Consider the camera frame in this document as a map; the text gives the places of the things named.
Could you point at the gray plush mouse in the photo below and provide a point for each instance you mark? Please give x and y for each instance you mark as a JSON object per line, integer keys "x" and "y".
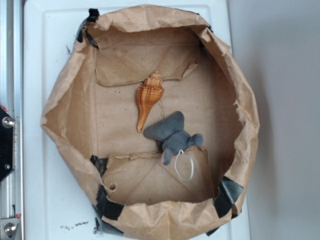
{"x": 170, "y": 136}

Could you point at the orange striped conch shell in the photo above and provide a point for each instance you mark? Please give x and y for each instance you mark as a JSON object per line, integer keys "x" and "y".
{"x": 147, "y": 96}

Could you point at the black bracket with bolts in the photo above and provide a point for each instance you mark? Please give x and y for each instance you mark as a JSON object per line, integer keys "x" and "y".
{"x": 7, "y": 124}

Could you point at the white rubber band loop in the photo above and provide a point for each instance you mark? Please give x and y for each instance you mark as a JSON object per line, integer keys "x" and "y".
{"x": 184, "y": 166}

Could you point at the white plastic tray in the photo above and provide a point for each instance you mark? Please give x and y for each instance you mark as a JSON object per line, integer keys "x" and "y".
{"x": 55, "y": 207}

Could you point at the brown paper bag bin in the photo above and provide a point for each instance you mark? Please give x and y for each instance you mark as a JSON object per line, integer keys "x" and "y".
{"x": 92, "y": 115}

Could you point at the metal corner bracket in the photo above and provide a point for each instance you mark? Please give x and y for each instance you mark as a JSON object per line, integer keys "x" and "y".
{"x": 10, "y": 229}

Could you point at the aluminium frame rail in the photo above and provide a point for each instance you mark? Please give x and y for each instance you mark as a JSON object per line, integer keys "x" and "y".
{"x": 11, "y": 97}

